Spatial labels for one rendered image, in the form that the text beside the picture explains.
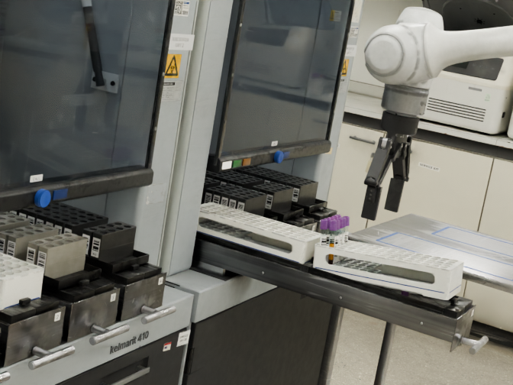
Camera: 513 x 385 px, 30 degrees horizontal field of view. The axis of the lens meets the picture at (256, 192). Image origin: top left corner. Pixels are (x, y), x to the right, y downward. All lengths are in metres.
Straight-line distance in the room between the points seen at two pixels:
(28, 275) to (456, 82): 3.01
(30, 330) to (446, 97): 3.04
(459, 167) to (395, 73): 2.62
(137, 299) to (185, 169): 0.34
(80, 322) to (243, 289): 0.61
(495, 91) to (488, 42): 2.50
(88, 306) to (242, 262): 0.51
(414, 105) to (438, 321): 0.43
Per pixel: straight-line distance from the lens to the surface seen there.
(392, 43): 1.72
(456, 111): 4.33
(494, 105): 4.28
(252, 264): 2.08
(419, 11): 1.92
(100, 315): 1.72
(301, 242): 2.03
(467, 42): 1.77
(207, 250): 2.13
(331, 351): 2.42
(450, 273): 1.93
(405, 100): 1.92
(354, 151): 4.49
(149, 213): 1.93
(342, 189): 4.53
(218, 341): 2.16
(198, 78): 1.98
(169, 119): 1.91
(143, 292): 1.81
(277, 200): 2.41
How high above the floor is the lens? 1.37
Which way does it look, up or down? 12 degrees down
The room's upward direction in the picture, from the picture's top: 10 degrees clockwise
